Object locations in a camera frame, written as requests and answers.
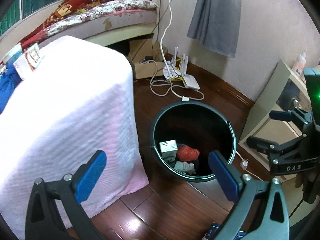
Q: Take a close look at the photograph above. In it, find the white crumpled tissue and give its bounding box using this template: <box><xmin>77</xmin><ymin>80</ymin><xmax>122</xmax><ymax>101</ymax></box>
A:
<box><xmin>174</xmin><ymin>161</ymin><xmax>196</xmax><ymax>175</ymax></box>

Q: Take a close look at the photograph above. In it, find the red patterned blanket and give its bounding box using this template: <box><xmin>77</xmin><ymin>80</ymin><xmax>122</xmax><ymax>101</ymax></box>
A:
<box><xmin>20</xmin><ymin>0</ymin><xmax>103</xmax><ymax>50</ymax></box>

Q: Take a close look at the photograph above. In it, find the white wifi router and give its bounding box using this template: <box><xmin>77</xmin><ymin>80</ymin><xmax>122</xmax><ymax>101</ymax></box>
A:
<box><xmin>163</xmin><ymin>47</ymin><xmax>189</xmax><ymax>81</ymax></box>

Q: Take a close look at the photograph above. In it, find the white bottle on cabinet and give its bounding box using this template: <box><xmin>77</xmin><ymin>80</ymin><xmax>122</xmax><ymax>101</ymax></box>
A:
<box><xmin>292</xmin><ymin>50</ymin><xmax>306</xmax><ymax>76</ymax></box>

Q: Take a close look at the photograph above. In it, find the black trash bucket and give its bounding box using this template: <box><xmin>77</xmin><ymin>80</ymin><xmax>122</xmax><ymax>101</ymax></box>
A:
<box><xmin>150</xmin><ymin>101</ymin><xmax>237</xmax><ymax>183</ymax></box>

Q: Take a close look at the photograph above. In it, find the red snack packet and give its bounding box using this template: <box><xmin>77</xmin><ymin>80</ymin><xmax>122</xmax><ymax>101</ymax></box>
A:
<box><xmin>13</xmin><ymin>43</ymin><xmax>43</xmax><ymax>80</ymax></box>

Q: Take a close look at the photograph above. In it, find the grey hanging cloth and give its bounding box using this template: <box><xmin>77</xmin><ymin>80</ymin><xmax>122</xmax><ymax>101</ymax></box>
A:
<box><xmin>187</xmin><ymin>0</ymin><xmax>241</xmax><ymax>58</ymax></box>

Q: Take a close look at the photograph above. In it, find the white modem box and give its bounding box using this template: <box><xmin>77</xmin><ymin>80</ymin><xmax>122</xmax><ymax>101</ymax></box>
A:
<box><xmin>183</xmin><ymin>74</ymin><xmax>200</xmax><ymax>90</ymax></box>

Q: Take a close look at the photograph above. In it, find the white power cable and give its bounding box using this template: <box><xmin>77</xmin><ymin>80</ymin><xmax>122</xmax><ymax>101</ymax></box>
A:
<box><xmin>149</xmin><ymin>0</ymin><xmax>205</xmax><ymax>101</ymax></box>

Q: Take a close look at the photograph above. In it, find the floral bed mattress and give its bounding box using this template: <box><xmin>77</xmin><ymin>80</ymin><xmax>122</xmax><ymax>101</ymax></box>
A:
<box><xmin>0</xmin><ymin>0</ymin><xmax>158</xmax><ymax>55</ymax></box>

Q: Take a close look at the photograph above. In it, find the small white carton box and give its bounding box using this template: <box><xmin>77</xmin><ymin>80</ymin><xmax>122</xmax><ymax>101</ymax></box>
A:
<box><xmin>159</xmin><ymin>140</ymin><xmax>178</xmax><ymax>163</ymax></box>

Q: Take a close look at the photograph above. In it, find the window with green blinds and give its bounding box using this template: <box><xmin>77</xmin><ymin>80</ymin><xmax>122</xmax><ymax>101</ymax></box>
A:
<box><xmin>1</xmin><ymin>0</ymin><xmax>59</xmax><ymax>35</ymax></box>

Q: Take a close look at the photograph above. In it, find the brown cardboard box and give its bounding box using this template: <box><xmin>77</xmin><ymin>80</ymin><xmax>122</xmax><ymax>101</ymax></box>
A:
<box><xmin>129</xmin><ymin>38</ymin><xmax>164</xmax><ymax>80</ymax></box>

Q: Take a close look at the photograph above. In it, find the red crumpled trash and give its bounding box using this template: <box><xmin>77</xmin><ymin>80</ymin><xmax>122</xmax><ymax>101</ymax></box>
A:
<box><xmin>176</xmin><ymin>146</ymin><xmax>200</xmax><ymax>162</ymax></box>

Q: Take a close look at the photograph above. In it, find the blue sock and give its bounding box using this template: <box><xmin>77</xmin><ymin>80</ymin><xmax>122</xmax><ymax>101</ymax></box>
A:
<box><xmin>0</xmin><ymin>63</ymin><xmax>22</xmax><ymax>113</ymax></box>

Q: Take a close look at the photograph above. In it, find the pink cloth covered table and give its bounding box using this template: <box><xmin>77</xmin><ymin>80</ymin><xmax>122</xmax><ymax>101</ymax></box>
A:
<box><xmin>1</xmin><ymin>36</ymin><xmax>149</xmax><ymax>239</ymax></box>

